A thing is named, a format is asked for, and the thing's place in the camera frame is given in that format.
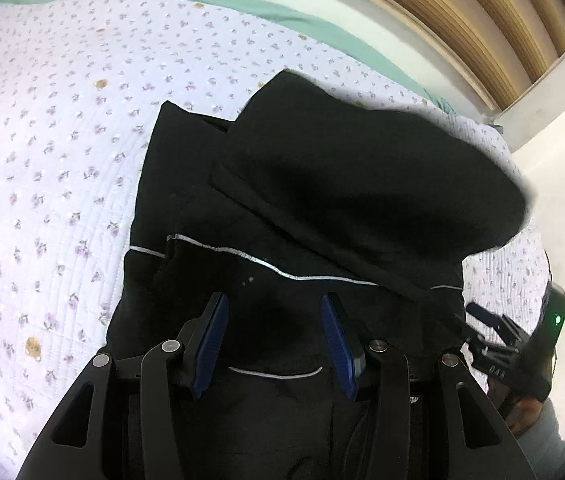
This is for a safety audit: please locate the black garment with white piping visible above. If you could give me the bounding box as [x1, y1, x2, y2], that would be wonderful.
[107, 72, 533, 479]

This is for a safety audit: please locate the grey sleeved right forearm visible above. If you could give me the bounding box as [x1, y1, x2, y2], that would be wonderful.
[518, 400, 565, 480]

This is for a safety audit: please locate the person's right hand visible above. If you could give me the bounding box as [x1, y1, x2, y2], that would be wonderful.
[505, 396, 544, 438]

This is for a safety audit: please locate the wooden slatted headboard panel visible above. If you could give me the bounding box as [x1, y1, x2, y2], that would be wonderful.
[368, 0, 565, 112]

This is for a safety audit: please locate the white floral quilt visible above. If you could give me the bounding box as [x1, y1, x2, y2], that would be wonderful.
[0, 0, 528, 479]

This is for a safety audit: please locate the green bed sheet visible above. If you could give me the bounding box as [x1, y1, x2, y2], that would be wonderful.
[0, 0, 454, 114]

